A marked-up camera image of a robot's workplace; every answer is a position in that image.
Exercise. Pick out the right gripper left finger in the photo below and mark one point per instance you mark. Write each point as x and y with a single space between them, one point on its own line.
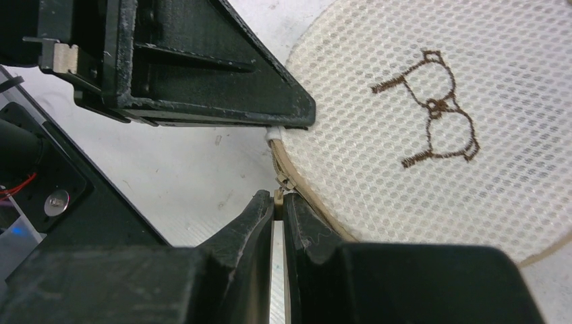
225 279

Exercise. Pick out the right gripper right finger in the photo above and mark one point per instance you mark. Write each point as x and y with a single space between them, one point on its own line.
334 281

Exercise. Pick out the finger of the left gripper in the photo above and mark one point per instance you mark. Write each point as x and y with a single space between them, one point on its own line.
182 63

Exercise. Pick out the round white mesh laundry bag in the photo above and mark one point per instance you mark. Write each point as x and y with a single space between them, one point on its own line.
437 122

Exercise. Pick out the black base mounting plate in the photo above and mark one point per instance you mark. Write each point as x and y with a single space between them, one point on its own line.
52 194

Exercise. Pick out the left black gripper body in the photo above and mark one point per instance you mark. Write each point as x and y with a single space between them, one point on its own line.
64 39

